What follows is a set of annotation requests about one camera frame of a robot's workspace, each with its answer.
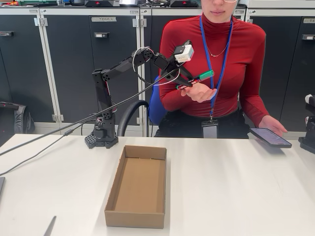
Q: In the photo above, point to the black second robot arm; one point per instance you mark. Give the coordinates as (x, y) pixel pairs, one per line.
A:
(308, 145)

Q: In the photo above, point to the grey laptop edge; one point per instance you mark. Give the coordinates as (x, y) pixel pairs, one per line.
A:
(1, 185)

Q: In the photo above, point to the grey team tape label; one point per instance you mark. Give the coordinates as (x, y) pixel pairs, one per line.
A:
(103, 19)

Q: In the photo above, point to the blue office chair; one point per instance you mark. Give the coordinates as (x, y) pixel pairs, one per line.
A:
(153, 108)

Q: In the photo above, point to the person's left forearm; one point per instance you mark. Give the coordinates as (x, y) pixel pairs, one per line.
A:
(256, 110)

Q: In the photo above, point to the black device with red triangle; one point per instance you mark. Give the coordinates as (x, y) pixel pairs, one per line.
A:
(102, 3)
(184, 3)

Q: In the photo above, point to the green marker pen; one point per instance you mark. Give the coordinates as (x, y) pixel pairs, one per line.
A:
(206, 74)

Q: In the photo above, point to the black smartphone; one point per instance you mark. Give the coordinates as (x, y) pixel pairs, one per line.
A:
(273, 138)

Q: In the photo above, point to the black bag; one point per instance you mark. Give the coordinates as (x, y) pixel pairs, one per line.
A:
(22, 120)

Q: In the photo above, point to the brown cardboard box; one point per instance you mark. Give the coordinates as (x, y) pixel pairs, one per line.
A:
(137, 218)

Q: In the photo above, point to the dark-door metal cabinet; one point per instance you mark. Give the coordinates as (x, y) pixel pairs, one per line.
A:
(157, 32)
(297, 73)
(69, 73)
(22, 73)

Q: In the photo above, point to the white gripper camera box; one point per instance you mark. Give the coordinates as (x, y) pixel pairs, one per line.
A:
(185, 55)

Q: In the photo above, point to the person's right forearm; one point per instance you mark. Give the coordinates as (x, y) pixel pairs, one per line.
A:
(172, 100)

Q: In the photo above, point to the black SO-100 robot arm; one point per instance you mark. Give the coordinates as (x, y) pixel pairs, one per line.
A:
(101, 98)

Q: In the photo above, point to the grey badge holder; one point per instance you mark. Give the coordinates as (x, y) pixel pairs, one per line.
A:
(209, 130)

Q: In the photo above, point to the person in red turtleneck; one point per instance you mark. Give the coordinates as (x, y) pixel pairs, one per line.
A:
(236, 86)

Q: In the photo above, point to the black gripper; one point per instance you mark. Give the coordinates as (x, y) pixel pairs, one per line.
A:
(176, 73)

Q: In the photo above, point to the green crate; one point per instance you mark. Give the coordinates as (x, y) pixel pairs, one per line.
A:
(37, 2)

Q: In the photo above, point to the person's right hand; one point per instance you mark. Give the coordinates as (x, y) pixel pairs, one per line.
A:
(201, 94)

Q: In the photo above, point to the person's left hand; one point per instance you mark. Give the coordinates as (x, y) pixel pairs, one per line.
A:
(270, 124)

